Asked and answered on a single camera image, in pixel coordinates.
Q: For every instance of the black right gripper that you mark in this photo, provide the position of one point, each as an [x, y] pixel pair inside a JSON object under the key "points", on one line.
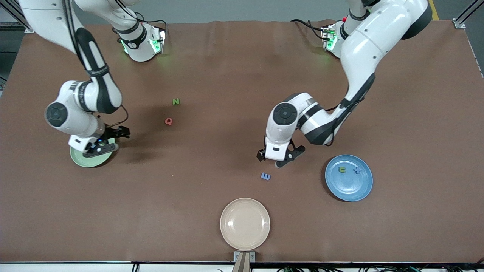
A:
{"points": [[112, 133]]}

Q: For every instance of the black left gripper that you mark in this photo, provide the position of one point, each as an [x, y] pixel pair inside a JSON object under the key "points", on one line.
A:
{"points": [[260, 156]]}

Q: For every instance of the blue lowercase letter m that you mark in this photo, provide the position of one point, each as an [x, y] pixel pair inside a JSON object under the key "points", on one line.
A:
{"points": [[266, 176]]}

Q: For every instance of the red uppercase letter Q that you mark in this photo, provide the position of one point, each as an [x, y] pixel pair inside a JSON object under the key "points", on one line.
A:
{"points": [[169, 121]]}

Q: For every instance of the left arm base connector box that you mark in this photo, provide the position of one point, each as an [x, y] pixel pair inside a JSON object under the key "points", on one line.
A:
{"points": [[328, 37]]}

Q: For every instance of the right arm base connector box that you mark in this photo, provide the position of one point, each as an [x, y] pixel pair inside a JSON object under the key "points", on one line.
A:
{"points": [[159, 39]]}

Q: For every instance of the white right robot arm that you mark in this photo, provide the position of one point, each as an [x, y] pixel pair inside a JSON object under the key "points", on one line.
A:
{"points": [[41, 15]]}

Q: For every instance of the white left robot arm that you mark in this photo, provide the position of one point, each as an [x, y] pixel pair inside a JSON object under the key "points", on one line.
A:
{"points": [[374, 41]]}

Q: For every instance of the green plate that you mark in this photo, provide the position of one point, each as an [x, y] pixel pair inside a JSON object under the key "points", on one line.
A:
{"points": [[81, 160]]}

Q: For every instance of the beige plate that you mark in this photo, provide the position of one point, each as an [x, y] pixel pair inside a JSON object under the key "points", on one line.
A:
{"points": [[245, 224]]}

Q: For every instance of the brown table mat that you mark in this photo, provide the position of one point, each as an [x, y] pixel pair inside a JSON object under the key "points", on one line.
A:
{"points": [[227, 75]]}

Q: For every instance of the blue plate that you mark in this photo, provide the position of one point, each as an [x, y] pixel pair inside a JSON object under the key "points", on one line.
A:
{"points": [[349, 185]]}

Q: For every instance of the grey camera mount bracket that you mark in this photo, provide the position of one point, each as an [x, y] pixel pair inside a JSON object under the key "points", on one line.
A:
{"points": [[244, 262]]}

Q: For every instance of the white table edge rail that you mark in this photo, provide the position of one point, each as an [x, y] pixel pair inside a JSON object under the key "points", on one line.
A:
{"points": [[75, 267]]}

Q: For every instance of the aluminium frame profile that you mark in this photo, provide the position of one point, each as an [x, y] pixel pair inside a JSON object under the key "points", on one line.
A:
{"points": [[459, 23], [15, 11]]}

